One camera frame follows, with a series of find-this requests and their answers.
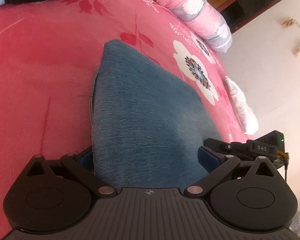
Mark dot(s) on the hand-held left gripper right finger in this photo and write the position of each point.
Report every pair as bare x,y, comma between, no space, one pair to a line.
207,158

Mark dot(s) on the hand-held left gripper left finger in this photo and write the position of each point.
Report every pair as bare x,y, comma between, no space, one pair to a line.
86,161

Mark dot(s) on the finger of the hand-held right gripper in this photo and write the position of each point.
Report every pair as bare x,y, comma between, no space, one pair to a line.
230,147

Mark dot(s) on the blue jeans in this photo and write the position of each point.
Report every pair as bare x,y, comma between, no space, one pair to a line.
145,117

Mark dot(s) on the white folded cloth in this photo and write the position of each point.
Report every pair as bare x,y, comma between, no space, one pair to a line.
242,107

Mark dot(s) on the red floral blanket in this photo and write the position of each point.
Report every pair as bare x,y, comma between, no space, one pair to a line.
52,67

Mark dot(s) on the pink floral rolled quilt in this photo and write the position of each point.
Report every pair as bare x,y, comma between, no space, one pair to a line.
202,17

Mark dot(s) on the small wall ornament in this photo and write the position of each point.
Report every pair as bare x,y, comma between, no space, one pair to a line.
287,23

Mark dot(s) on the dark wooden door frame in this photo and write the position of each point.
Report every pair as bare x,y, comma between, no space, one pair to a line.
265,2

